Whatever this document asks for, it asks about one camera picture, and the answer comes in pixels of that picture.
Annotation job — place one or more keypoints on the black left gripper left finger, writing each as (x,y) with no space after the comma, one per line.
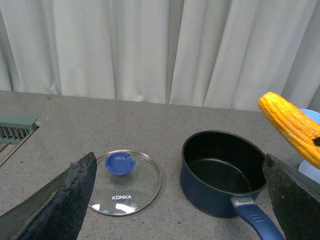
(57,210)

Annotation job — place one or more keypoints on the black left gripper right finger tip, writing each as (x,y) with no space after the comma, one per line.
(317,141)

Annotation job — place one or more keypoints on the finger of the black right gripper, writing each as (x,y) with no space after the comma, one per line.
(295,200)

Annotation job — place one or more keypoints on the yellow corn cob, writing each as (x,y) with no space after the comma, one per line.
(297,129)

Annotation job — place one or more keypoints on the glass lid blue knob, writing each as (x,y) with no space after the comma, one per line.
(126,182)

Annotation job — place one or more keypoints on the light blue plastic cup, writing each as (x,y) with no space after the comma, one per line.
(314,115)

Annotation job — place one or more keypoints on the light blue plate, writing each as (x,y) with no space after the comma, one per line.
(310,171)

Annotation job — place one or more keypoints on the dark blue saucepan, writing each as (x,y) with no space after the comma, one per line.
(222,175)

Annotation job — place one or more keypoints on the green dish rack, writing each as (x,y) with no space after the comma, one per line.
(14,132)

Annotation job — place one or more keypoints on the white curtain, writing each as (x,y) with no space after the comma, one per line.
(207,53)

